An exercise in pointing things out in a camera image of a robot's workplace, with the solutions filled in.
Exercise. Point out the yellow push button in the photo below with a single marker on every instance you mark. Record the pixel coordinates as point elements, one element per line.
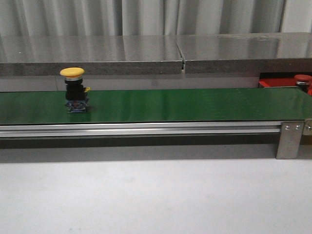
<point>76,93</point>

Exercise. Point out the red plastic tray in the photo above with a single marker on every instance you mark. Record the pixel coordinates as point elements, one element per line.
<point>279,83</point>

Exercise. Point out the grey stone slab left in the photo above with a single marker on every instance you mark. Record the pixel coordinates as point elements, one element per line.
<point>97,55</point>

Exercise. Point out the grey stone slab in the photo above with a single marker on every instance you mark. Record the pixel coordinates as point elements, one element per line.
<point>246,53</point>
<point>97,55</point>

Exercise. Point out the green conveyor belt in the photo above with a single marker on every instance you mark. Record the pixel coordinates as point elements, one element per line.
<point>245,104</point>

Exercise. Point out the grey stone slab right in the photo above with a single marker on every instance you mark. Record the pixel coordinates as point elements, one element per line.
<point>246,53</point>

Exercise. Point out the grey curtain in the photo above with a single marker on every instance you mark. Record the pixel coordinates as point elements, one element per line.
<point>139,17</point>

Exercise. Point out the aluminium conveyor frame rail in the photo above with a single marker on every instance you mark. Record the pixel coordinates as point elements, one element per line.
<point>139,129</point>

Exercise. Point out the steel conveyor support bracket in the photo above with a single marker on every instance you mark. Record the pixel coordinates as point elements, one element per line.
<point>292,135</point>

